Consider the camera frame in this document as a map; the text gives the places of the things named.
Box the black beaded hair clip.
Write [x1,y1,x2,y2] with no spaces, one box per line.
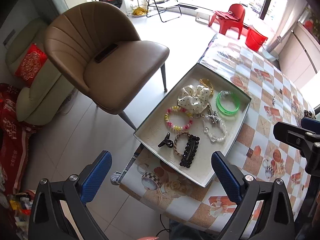
[180,134,200,168]

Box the clear crystal bracelet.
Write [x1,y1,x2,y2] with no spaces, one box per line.
[202,114,228,143]

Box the silver rhinestone hair clip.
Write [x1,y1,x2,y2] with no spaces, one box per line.
[193,103,222,124]

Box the green glitter bangle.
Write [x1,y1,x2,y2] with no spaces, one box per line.
[216,90,240,116]

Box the brown braided hair tie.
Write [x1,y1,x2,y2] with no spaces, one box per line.
[172,131,191,157]

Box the small black claw clip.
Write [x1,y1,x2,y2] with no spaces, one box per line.
[158,132,174,148]

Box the cream polka dot scrunchie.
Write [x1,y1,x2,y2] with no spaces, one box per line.
[177,85,212,114]

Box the pastel beaded bracelet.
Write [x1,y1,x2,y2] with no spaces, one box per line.
[164,106,194,132]

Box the grey jewelry tray box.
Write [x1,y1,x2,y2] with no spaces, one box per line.
[134,63,251,187]

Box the leopard print scrunchie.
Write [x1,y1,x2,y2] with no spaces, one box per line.
[304,109,316,119]

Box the white cabinet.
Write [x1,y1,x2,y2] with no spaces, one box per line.
[279,23,319,89]

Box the patterned tablecloth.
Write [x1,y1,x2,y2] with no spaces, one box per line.
[120,34,311,233]

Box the red plastic bucket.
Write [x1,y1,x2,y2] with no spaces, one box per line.
[245,25,268,51]

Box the green sofa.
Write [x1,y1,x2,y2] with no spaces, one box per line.
[5,18,76,126]

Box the red plastic chair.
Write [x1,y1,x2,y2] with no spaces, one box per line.
[208,3,245,39]

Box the red embroidered cushion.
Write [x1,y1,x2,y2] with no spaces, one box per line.
[15,43,48,88]

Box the brown leather chair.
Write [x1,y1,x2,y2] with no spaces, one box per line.
[44,2,170,128]

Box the folding lounge chair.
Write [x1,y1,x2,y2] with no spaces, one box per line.
[145,0,182,23]

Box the gold hair tie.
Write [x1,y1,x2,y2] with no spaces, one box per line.
[198,78,215,95]

